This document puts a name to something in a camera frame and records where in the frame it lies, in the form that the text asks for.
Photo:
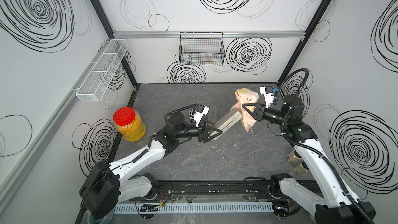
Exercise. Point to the brown cardboard box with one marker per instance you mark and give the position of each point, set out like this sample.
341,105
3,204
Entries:
301,169
294,157

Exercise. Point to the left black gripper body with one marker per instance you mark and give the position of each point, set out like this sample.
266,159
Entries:
200,134

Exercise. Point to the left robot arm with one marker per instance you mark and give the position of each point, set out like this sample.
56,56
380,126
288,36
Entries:
109,184

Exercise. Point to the grey fabric oval eyeglass case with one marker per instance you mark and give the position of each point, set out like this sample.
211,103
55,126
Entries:
213,114

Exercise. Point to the grey rectangular eyeglass case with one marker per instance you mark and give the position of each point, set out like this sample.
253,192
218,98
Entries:
227,121

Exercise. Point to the black wire wall basket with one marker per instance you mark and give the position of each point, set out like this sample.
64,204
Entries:
201,48

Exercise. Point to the white wire wall shelf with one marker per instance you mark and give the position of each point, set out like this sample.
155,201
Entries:
102,71

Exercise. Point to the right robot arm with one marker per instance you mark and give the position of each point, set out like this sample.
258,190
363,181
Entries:
338,204

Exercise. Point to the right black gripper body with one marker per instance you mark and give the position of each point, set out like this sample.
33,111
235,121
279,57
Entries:
262,107

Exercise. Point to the red lid jar yellow grains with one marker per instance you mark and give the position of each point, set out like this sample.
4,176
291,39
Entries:
129,124

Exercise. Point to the teal tape roll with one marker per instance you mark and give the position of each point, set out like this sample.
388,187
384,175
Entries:
104,220

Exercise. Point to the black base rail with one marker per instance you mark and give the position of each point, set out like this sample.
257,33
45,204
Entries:
260,188

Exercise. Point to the white slotted cable duct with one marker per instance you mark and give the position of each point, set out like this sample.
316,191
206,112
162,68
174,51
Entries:
196,207

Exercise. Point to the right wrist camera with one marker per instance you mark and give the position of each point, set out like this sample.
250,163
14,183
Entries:
270,95

